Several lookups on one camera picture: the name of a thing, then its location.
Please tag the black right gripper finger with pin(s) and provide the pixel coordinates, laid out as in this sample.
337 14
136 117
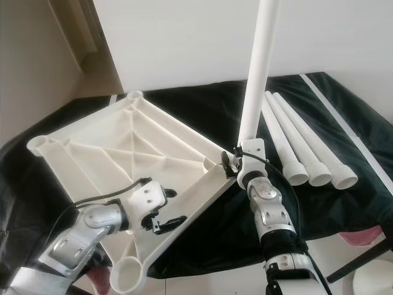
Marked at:
227 165

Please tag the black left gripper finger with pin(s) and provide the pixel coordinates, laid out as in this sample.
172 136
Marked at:
169 192
172 224

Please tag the white plastic table top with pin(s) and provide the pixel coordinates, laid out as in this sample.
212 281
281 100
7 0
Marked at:
98 147

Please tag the black cloth table cover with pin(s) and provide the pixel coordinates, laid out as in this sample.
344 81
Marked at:
221 239

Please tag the pink object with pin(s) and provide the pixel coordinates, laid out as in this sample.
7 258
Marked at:
361 235
97 281

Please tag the black metal rod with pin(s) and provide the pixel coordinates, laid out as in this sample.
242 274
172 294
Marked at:
359 263

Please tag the white round base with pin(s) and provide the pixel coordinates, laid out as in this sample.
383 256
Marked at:
374 284

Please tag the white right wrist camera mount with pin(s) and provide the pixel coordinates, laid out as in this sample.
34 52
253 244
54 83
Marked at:
255 147

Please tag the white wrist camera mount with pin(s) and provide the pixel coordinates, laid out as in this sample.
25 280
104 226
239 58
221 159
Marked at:
147 198
255 147

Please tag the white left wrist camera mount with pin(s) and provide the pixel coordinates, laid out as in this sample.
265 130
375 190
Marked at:
147 198

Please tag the beige door frame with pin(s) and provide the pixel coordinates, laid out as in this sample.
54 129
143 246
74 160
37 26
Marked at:
70 21

